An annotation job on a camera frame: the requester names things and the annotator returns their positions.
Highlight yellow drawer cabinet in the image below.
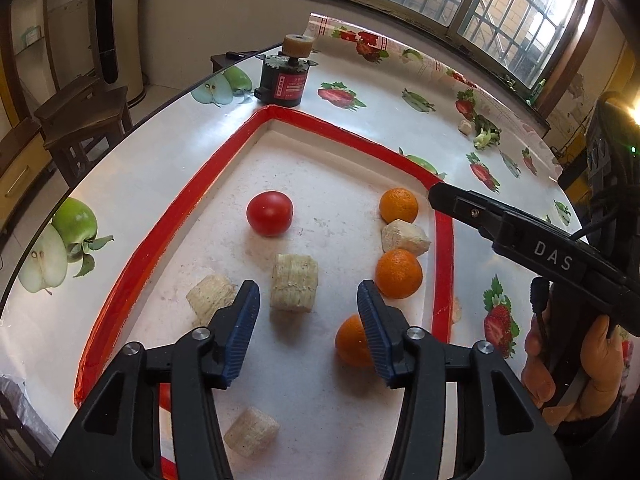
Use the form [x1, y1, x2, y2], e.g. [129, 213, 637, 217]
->
[0, 120, 56, 231]

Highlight white standing air conditioner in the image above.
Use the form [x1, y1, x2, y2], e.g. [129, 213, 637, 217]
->
[90, 0, 148, 108]

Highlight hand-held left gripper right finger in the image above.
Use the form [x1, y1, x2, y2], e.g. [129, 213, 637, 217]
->
[356, 280, 573, 480]

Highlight dark wooden stool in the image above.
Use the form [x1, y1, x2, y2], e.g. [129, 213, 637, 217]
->
[34, 82, 135, 188]

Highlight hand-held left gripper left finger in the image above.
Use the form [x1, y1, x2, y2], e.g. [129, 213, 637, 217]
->
[47, 280, 262, 480]

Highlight black motor with cork wheel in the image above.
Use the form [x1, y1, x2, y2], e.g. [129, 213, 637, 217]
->
[254, 34, 321, 108]

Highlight person's right hand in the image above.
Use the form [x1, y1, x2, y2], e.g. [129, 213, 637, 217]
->
[520, 305, 628, 431]

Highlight orange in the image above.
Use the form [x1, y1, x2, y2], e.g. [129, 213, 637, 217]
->
[335, 314, 376, 368]
[378, 187, 419, 224]
[375, 249, 424, 300]

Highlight green vegetable scraps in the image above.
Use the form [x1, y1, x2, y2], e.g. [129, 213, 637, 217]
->
[472, 115, 502, 151]

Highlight fruit-printed plastic tablecloth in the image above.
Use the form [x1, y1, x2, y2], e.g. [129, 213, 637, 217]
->
[0, 12, 640, 480]

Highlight red-rimmed white tray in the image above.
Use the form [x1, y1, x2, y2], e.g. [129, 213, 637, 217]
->
[73, 104, 456, 480]

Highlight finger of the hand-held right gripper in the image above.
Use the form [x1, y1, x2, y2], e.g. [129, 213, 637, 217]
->
[429, 181, 508, 243]

